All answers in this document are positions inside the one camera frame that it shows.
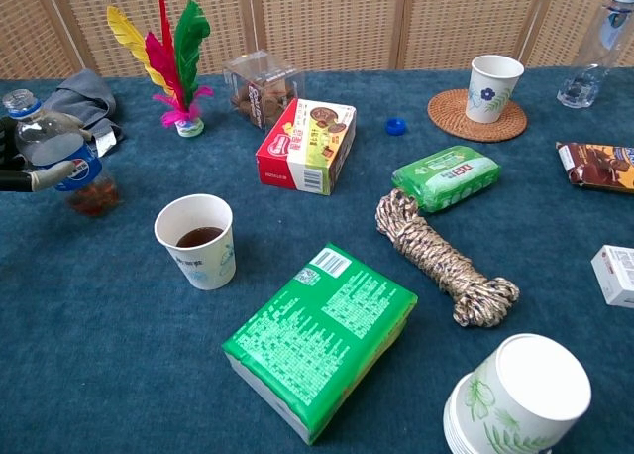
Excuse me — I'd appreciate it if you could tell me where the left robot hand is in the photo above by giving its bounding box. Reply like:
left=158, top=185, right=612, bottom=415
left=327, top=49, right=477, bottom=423
left=0, top=115, right=77, bottom=193

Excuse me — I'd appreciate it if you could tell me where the cola bottle blue label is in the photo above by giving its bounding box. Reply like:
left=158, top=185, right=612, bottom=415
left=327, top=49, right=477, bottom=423
left=2, top=88, right=121, bottom=217

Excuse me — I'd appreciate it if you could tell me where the cup of dark drink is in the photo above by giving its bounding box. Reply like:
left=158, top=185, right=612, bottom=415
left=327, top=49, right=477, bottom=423
left=154, top=193, right=237, bottom=291

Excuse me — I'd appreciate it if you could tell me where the paper cup blue flower print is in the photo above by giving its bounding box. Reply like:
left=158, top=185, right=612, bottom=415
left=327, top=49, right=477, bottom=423
left=465, top=55, right=525, bottom=125

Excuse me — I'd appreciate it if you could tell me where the upturned paper cup stack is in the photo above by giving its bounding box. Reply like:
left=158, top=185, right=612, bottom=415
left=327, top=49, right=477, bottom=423
left=443, top=333, right=592, bottom=454

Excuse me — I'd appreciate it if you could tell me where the clear water bottle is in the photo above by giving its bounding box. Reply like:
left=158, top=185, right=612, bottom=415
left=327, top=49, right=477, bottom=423
left=556, top=0, right=634, bottom=110

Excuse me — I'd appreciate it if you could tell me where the grey cloth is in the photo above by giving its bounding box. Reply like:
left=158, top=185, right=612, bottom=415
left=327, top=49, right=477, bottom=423
left=42, top=68, right=125, bottom=158

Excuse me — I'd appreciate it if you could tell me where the blue table carpet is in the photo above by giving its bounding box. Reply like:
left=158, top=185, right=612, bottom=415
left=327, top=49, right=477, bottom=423
left=0, top=65, right=634, bottom=454

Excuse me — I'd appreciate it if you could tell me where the colourful feather shuttlecock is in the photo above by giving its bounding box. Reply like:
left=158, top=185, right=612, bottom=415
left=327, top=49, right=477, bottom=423
left=106, top=0, right=215, bottom=139

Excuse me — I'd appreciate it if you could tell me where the clear plastic cookie box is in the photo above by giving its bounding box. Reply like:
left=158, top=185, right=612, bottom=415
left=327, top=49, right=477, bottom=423
left=222, top=50, right=306, bottom=131

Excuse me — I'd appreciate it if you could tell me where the red and cream cookie box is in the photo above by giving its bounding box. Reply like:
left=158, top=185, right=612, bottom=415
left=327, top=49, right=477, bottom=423
left=255, top=97, right=358, bottom=196

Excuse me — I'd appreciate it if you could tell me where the large green tissue pack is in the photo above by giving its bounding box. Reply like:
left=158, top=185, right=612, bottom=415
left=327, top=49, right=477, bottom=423
left=221, top=242, right=419, bottom=446

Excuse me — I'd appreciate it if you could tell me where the woven wooden folding screen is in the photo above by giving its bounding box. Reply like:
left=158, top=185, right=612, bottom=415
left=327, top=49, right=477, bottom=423
left=0, top=0, right=634, bottom=81

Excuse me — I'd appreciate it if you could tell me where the small green soap pack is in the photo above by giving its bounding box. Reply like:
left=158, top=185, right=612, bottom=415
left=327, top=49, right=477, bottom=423
left=391, top=145, right=501, bottom=214

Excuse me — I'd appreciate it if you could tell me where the round woven coaster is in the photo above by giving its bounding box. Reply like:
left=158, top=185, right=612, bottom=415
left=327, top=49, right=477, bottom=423
left=427, top=87, right=529, bottom=144

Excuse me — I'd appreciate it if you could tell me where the brown chocolate biscuit box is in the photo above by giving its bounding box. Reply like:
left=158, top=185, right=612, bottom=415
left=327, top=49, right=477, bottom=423
left=555, top=141, right=634, bottom=195

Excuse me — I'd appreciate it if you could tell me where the small white box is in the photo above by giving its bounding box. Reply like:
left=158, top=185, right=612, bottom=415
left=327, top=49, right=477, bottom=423
left=590, top=244, right=634, bottom=309

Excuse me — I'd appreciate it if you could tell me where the braided rope bundle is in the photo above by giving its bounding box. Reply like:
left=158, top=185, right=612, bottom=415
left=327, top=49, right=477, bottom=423
left=374, top=187, right=521, bottom=328

